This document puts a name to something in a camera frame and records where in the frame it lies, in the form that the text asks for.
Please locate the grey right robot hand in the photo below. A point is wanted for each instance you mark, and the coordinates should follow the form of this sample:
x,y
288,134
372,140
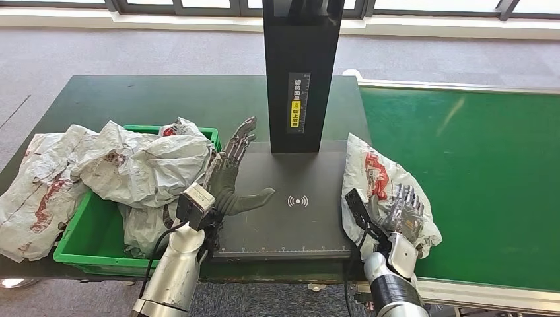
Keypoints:
x,y
404,214

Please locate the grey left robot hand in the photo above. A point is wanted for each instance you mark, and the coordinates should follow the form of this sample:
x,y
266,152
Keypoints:
x,y
225,188

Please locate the white parcel bag red logo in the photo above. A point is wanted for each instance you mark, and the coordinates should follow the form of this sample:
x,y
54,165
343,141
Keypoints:
x,y
372,175

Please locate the plain grey parcel bag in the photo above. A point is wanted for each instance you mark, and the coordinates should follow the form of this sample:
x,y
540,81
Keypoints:
x,y
144,166

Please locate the white parcel bag black lettering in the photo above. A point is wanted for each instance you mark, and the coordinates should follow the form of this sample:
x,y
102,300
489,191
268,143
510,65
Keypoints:
x,y
140,227

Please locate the green conveyor belt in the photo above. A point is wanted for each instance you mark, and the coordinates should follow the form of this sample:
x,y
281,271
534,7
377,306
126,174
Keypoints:
x,y
481,175

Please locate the black inbound scanner machine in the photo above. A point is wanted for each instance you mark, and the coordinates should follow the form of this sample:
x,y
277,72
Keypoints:
x,y
302,52

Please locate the white parcel bag red smears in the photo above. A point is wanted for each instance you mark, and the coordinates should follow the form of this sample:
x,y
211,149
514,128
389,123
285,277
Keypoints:
x,y
39,192

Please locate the pale table foot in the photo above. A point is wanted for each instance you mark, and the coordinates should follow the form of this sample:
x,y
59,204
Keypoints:
x,y
316,288
13,284

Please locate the black yellow label sticker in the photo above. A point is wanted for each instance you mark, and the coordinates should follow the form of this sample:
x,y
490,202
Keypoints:
x,y
299,94

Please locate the green plastic crate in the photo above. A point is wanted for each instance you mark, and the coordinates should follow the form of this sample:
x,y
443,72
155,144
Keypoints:
x,y
87,245

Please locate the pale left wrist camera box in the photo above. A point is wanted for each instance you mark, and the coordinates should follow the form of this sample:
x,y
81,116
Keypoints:
x,y
196,205

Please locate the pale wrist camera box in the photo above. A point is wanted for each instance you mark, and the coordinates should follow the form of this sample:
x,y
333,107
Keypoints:
x,y
361,214
196,205

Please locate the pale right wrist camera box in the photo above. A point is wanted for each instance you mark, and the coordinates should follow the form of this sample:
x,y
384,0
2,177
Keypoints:
x,y
361,214

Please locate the aluminium conveyor frame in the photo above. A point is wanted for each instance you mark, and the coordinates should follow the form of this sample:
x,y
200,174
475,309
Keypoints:
x,y
481,299

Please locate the window with dark frame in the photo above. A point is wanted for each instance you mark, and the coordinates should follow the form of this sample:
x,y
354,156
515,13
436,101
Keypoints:
x,y
144,6

